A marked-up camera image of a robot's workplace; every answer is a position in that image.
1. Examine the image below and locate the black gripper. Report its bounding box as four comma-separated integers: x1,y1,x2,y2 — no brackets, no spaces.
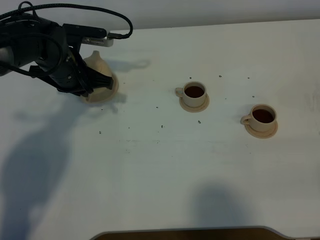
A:
29,23,114,98

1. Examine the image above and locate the beige middle teacup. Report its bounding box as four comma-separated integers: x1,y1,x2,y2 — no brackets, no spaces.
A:
175,81,207,107

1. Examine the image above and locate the beige teacup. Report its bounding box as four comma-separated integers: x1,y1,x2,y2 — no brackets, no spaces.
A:
240,104,277,133
175,81,207,107

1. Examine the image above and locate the beige right teacup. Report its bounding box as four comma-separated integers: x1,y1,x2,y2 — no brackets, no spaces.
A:
240,104,277,133

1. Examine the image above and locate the black braided cable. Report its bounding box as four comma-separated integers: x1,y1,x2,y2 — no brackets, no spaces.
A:
0,1,134,40

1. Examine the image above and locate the beige teapot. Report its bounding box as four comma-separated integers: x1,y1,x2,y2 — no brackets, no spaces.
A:
81,50,119,104

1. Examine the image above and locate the beige right saucer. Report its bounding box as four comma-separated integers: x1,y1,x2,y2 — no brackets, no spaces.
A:
244,121,278,139

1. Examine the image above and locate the beige teapot saucer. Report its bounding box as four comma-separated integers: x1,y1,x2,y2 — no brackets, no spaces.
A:
81,74,119,104

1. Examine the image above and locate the beige middle saucer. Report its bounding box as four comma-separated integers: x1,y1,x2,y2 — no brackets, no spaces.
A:
179,94,210,113

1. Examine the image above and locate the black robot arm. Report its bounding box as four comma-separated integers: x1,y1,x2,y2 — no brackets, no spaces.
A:
0,13,119,103

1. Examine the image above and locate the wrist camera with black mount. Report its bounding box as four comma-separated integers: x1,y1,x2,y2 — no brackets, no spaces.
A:
62,23,114,47

